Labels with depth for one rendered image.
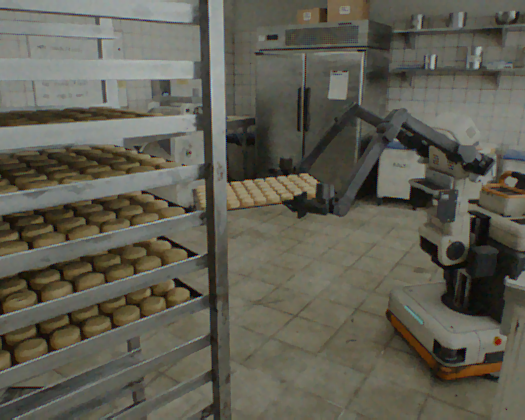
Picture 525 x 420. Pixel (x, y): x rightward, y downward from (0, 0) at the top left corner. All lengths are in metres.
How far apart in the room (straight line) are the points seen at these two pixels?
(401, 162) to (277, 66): 1.84
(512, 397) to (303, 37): 4.48
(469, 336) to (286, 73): 3.85
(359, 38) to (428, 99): 1.23
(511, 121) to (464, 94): 0.59
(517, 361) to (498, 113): 4.30
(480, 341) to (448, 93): 3.76
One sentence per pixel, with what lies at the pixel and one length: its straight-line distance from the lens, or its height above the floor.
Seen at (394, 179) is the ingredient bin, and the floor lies 0.34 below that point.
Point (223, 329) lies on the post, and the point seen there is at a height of 0.99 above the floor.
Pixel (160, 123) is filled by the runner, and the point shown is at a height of 1.42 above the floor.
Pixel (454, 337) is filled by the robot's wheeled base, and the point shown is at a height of 0.28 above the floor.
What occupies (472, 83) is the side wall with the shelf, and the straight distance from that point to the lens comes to 5.70.
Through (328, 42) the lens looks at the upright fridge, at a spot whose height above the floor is 1.84.
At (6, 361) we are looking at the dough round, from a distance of 0.84.
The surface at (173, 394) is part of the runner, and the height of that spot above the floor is 0.87.
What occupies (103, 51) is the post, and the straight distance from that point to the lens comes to 1.18.
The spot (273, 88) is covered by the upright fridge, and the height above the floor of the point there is 1.33.
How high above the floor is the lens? 1.49
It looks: 17 degrees down
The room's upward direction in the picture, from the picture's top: straight up
